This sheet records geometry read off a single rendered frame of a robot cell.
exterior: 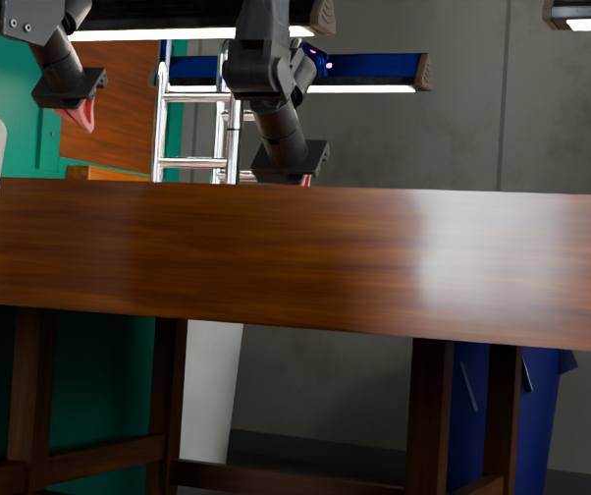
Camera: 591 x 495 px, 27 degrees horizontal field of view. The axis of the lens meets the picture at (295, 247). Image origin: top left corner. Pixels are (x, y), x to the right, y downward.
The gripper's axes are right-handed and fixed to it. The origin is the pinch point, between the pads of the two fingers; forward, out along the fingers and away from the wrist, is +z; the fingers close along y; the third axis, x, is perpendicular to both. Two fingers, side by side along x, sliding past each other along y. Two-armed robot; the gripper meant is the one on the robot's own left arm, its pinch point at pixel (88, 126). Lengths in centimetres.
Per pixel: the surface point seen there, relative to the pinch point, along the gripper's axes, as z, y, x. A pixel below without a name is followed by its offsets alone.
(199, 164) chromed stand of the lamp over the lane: 26.4, -3.2, -19.4
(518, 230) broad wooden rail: -4, -71, 21
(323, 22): -0.6, -31.7, -24.9
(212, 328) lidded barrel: 174, 69, -95
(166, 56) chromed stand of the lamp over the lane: 14.0, 5.2, -34.4
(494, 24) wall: 140, -5, -207
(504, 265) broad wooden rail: -1, -70, 24
